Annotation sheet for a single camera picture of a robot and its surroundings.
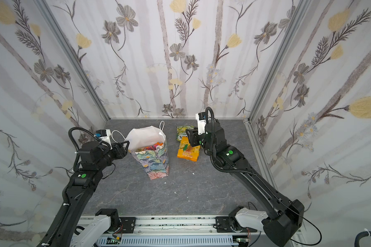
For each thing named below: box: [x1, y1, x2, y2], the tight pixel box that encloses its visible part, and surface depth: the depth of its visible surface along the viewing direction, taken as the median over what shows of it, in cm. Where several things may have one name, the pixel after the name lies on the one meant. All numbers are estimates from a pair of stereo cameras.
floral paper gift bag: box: [124, 125, 170, 181], surface depth 84 cm
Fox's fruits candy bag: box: [137, 142, 164, 152], surface depth 90 cm
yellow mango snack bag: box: [177, 136, 201, 163], surface depth 97 cm
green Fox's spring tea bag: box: [176, 125, 195, 143], surface depth 112 cm
